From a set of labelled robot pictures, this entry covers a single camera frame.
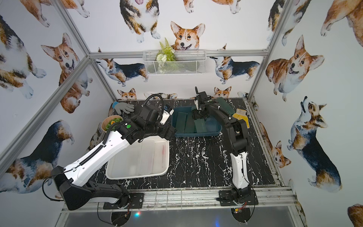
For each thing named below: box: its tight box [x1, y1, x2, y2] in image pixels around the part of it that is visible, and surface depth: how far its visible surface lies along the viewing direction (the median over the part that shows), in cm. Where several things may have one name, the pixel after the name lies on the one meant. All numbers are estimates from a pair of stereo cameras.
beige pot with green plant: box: [101, 114, 124, 133], surface depth 96 cm
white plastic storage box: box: [105, 135, 170, 180], surface depth 85 cm
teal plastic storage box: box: [171, 105, 223, 137], surface depth 100 cm
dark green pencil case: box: [183, 112, 198, 134], surface depth 101 cm
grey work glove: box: [112, 101, 135, 116], surface depth 116 cm
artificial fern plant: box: [155, 37, 177, 62], surface depth 85 cm
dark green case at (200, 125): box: [193, 118, 208, 133], surface depth 99 cm
